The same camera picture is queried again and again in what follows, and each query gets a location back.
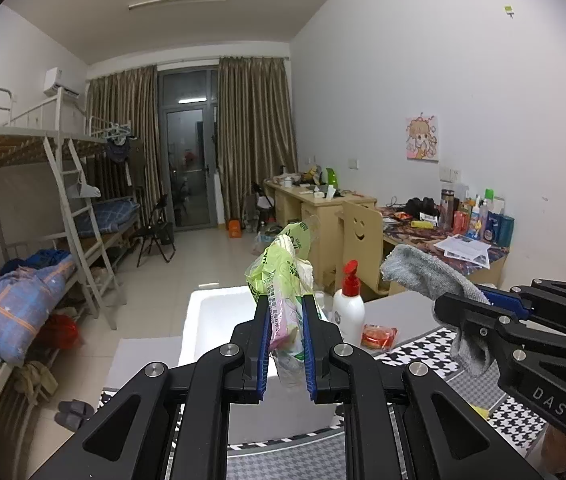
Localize dark thermos flask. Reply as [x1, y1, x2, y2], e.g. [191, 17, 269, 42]
[440, 189, 456, 228]

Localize dark slipper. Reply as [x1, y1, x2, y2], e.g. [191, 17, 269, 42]
[55, 410, 84, 433]
[60, 400, 96, 418]

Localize white lotion bottle red pump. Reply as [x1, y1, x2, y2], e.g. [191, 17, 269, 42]
[332, 260, 366, 347]

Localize black headphones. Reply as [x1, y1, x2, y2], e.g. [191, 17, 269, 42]
[405, 197, 439, 218]

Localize cartoon wall poster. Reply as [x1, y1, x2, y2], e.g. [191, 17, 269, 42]
[405, 115, 440, 162]

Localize red plastic bag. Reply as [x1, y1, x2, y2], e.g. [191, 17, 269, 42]
[38, 312, 84, 351]

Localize wooden desk with printed mat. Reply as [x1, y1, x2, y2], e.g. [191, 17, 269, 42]
[380, 207, 509, 296]

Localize red snack packet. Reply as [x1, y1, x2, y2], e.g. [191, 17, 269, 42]
[360, 323, 398, 351]

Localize blue toiletry bottle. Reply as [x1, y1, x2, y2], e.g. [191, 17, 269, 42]
[483, 212, 514, 247]

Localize glass balcony door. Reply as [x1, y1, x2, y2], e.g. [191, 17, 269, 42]
[158, 67, 221, 233]

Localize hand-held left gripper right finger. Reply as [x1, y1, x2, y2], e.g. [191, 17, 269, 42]
[302, 294, 546, 480]

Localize white paper sheets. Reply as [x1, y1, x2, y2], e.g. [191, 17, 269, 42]
[433, 234, 491, 267]

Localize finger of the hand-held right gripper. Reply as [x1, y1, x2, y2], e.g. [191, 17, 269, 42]
[478, 280, 566, 341]
[433, 291, 566, 363]

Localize olive cloth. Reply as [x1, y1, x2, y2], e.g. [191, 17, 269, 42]
[13, 360, 58, 406]

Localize white air conditioner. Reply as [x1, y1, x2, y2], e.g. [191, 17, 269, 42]
[43, 66, 81, 98]

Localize brown curtain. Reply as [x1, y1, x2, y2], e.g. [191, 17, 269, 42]
[215, 56, 299, 226]
[85, 65, 164, 233]

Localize black white houndstooth mat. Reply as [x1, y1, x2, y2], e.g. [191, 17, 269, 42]
[98, 326, 564, 480]

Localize person's right hand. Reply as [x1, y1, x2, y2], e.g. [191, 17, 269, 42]
[538, 427, 566, 477]

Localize white foam box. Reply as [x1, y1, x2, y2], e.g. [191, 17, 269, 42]
[178, 286, 349, 448]

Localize hanging dark clothes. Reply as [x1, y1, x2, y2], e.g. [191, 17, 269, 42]
[105, 137, 131, 163]

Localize blue checked bedding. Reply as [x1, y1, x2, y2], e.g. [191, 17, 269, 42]
[73, 199, 141, 238]

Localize white bed ladder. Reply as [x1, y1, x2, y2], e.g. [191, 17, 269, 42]
[43, 135, 126, 331]

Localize white metal bunk bed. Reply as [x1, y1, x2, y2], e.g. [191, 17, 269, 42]
[0, 80, 128, 461]
[83, 115, 144, 261]

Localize grey sock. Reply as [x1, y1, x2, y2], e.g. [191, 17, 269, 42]
[379, 244, 494, 378]

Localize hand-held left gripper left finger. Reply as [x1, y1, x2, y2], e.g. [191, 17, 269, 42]
[28, 294, 271, 480]

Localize green plastic bag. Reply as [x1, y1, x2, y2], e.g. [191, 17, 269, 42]
[245, 215, 331, 391]

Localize ceiling tube light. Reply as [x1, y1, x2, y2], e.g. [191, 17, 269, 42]
[128, 0, 230, 11]

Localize wooden smiley chair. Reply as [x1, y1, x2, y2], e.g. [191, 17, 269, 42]
[335, 200, 384, 306]

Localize black folding chair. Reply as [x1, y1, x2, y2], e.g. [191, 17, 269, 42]
[250, 181, 276, 231]
[130, 194, 176, 268]

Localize blue plaid quilt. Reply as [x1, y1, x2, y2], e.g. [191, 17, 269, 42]
[0, 255, 78, 366]

